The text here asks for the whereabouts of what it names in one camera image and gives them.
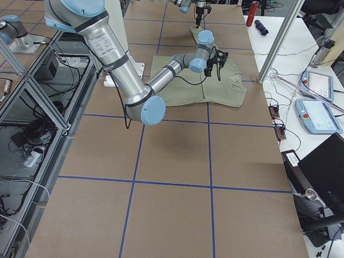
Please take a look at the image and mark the olive green t-shirt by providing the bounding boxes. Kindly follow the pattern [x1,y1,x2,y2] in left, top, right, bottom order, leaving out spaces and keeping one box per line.
[149,26,247,109]

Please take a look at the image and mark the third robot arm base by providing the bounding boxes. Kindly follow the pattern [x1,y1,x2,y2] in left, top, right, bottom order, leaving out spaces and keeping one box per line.
[1,15,46,54]

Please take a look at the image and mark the dark blue folded cloth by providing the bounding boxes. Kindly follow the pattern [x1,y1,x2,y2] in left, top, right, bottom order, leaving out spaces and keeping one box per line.
[254,20,269,36]

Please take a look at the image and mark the red bottle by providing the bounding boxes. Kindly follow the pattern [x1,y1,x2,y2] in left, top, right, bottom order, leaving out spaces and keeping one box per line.
[246,1,260,27]

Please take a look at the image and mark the orange connector board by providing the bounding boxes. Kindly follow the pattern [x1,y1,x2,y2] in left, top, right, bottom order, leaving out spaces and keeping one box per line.
[268,105,280,119]

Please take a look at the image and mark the upper teach pendant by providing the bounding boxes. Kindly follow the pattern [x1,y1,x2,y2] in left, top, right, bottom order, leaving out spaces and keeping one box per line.
[299,70,334,102]

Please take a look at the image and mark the teach pendant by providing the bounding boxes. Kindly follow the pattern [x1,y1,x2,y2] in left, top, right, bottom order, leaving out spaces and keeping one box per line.
[299,70,334,102]
[295,99,343,135]

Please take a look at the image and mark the lower teach pendant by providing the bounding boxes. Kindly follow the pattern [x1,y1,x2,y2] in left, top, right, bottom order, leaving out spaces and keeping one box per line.
[295,99,343,135]

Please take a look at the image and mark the black box with label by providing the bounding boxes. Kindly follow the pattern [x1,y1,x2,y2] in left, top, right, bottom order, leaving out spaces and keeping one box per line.
[281,150,312,194]

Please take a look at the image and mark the black laptop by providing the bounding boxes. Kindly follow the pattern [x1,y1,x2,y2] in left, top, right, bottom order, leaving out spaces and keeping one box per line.
[298,133,343,213]

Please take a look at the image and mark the white power adapter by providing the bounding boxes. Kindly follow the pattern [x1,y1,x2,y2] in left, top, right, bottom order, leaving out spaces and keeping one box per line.
[23,150,42,167]

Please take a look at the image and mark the aluminium frame post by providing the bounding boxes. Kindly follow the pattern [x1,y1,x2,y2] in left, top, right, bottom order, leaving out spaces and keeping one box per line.
[257,0,305,84]

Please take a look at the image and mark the black camera tripod mount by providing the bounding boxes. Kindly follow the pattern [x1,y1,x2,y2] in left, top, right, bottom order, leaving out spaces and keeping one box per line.
[293,193,343,247]

